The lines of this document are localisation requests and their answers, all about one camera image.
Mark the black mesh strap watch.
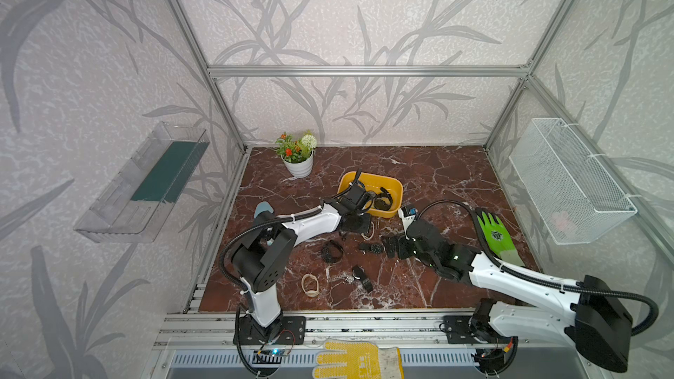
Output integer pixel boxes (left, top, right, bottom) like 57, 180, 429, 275
358, 242, 384, 254

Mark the cream strap watch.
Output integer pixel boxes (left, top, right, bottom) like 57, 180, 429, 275
362, 221, 376, 240

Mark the chunky black sport watch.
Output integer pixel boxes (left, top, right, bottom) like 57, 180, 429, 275
372, 187, 393, 212

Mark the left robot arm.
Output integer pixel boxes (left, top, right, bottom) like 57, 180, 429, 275
217, 181, 375, 345

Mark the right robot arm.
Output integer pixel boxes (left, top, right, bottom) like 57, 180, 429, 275
398, 203, 659, 373

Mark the yellow plastic storage box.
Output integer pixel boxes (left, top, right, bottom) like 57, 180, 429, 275
337, 170, 403, 219

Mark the rugged black digital watch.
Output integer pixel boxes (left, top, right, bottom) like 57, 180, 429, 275
321, 240, 344, 264

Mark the white ribbed flower pot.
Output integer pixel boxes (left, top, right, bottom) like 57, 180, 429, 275
284, 152, 315, 178

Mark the green and black work glove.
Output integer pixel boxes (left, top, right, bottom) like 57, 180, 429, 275
475, 208, 525, 267

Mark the artificial green flower plant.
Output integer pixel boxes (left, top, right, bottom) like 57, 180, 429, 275
275, 131, 318, 163

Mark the yellow knit work glove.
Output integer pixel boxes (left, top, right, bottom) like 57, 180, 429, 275
312, 340, 405, 379

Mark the green sponge pad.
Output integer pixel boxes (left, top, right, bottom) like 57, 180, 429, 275
131, 141, 210, 204

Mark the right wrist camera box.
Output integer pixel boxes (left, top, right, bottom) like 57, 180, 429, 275
398, 205, 418, 233

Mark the white wire mesh basket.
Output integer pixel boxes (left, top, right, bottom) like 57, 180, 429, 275
510, 118, 638, 246

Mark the clear acrylic wall shelf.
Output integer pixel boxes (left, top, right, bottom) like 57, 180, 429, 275
74, 122, 210, 244

